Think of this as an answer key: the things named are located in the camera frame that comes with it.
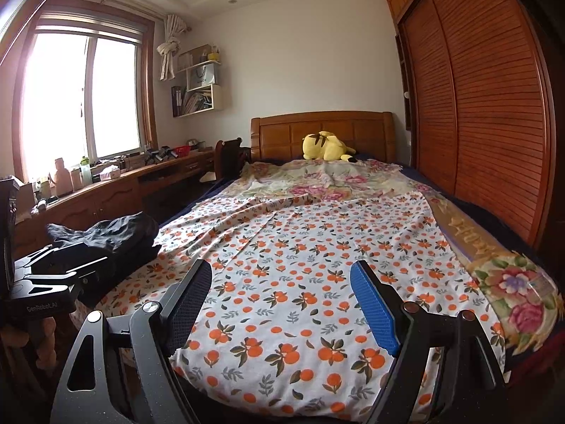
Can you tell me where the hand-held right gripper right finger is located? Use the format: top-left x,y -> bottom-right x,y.
350,260 -> 508,424

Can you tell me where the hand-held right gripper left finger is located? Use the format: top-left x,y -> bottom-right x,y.
56,259 -> 213,424

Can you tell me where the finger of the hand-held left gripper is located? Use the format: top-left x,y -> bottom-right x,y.
22,258 -> 113,290
13,242 -> 111,275

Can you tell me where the black jacket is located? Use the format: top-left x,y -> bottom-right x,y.
46,211 -> 160,270

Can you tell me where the person's left hand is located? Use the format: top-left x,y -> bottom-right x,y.
24,318 -> 60,365

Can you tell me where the pale pink bottle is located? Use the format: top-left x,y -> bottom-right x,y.
53,158 -> 73,197

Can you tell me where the orange-print bed sheet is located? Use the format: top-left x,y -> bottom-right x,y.
97,192 -> 506,422

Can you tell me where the wooden desk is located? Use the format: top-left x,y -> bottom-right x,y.
13,148 -> 217,257

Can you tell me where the pale pink floral blanket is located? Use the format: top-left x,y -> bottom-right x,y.
238,159 -> 435,206

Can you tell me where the black tripod device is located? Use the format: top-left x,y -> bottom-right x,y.
145,146 -> 175,164

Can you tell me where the gold-trimmed floral blanket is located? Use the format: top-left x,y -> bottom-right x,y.
430,194 -> 561,354

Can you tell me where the wooden chair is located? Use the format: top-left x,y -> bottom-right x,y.
215,138 -> 250,182

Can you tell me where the window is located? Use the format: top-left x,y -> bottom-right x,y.
13,13 -> 155,182

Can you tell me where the yellow plush toy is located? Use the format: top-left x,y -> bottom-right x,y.
302,131 -> 357,163

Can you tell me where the wooden bed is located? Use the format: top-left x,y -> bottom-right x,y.
88,111 -> 565,424

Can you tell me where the stack of papers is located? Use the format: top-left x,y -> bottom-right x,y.
184,90 -> 213,113

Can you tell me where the white paper bag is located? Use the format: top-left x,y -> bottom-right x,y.
186,63 -> 217,91

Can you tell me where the tied beige curtain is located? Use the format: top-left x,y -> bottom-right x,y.
156,14 -> 190,81

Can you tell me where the wooden slatted wardrobe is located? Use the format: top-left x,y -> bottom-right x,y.
386,0 -> 557,252

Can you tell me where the white wall shelf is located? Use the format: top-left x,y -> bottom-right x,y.
171,59 -> 227,118

